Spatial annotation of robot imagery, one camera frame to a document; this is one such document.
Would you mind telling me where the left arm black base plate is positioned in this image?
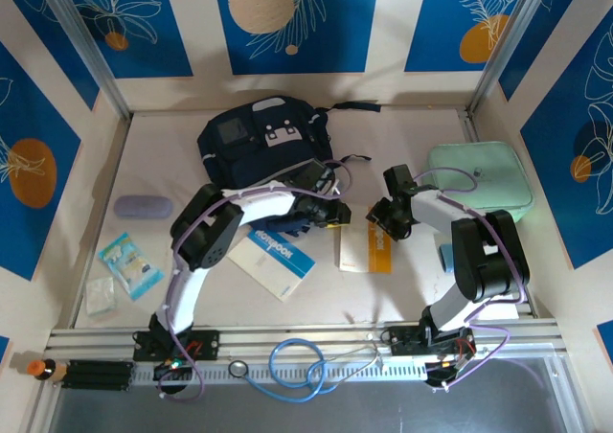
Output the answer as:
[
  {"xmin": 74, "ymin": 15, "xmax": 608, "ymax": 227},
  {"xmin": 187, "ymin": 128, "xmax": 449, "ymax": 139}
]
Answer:
[{"xmin": 132, "ymin": 330, "xmax": 220, "ymax": 362}]

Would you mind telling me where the aluminium frame post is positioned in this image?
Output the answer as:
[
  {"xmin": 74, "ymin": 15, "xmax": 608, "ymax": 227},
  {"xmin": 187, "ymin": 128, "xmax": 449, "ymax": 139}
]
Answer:
[
  {"xmin": 35, "ymin": 0, "xmax": 133, "ymax": 121},
  {"xmin": 468, "ymin": 0, "xmax": 552, "ymax": 114}
]

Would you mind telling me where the black ribbed block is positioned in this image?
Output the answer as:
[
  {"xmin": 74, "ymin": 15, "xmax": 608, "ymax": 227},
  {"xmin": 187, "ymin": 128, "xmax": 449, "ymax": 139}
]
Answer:
[{"xmin": 66, "ymin": 359, "xmax": 135, "ymax": 392}]

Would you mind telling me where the orange and white notebook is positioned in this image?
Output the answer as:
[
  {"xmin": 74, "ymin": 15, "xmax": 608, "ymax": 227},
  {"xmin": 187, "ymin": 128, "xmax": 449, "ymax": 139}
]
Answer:
[{"xmin": 338, "ymin": 205, "xmax": 393, "ymax": 275}]

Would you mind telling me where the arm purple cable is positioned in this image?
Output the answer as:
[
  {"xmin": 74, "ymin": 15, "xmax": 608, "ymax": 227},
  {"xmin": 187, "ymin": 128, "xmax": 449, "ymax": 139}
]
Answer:
[
  {"xmin": 157, "ymin": 159, "xmax": 358, "ymax": 401},
  {"xmin": 411, "ymin": 166, "xmax": 531, "ymax": 392}
]

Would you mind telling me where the orange capped small bottle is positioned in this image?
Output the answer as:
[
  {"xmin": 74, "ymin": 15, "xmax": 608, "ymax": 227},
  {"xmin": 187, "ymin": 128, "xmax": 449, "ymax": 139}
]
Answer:
[{"xmin": 26, "ymin": 357, "xmax": 68, "ymax": 384}]

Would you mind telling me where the blue stethoscope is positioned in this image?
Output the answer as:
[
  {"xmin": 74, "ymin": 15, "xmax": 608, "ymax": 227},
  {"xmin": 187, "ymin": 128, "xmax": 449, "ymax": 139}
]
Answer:
[{"xmin": 227, "ymin": 337, "xmax": 385, "ymax": 404}]

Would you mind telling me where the lilac glasses case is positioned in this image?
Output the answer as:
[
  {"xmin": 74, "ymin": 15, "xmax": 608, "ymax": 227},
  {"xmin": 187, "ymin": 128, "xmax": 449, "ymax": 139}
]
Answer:
[{"xmin": 113, "ymin": 194, "xmax": 172, "ymax": 219}]

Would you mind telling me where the mint green zip case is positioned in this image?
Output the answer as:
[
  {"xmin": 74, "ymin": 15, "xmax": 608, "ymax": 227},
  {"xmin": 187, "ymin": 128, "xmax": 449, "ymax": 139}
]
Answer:
[{"xmin": 425, "ymin": 141, "xmax": 535, "ymax": 223}]

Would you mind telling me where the navy blue backpack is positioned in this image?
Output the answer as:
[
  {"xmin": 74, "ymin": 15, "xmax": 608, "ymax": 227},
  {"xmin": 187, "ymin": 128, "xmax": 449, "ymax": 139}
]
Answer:
[{"xmin": 196, "ymin": 96, "xmax": 383, "ymax": 238}]

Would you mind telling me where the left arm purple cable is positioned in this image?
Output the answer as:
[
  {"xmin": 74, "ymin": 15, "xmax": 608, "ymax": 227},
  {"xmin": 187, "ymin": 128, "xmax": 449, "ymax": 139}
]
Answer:
[{"xmin": 157, "ymin": 159, "xmax": 358, "ymax": 401}]

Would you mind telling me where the aluminium mounting rail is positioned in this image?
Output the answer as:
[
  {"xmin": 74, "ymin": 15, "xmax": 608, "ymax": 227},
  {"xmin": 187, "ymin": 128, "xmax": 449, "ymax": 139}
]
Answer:
[{"xmin": 45, "ymin": 325, "xmax": 569, "ymax": 392}]

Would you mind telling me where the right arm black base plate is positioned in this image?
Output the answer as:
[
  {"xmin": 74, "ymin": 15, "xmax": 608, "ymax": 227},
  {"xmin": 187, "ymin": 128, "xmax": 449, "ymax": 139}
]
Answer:
[{"xmin": 390, "ymin": 326, "xmax": 478, "ymax": 357}]

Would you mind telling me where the small white tissue pack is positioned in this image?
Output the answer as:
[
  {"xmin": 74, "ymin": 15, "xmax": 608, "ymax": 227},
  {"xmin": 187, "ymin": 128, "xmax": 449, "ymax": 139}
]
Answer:
[{"xmin": 85, "ymin": 277, "xmax": 119, "ymax": 317}]

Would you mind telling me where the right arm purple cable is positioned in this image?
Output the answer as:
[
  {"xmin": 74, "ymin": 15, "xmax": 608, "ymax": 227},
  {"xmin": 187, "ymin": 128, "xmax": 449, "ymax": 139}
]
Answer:
[{"xmin": 411, "ymin": 166, "xmax": 531, "ymax": 392}]

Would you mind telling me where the blue and white notebook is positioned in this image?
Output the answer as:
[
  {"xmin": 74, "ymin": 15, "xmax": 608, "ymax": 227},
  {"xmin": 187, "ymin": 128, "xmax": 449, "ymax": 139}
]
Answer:
[{"xmin": 227, "ymin": 229, "xmax": 316, "ymax": 303}]

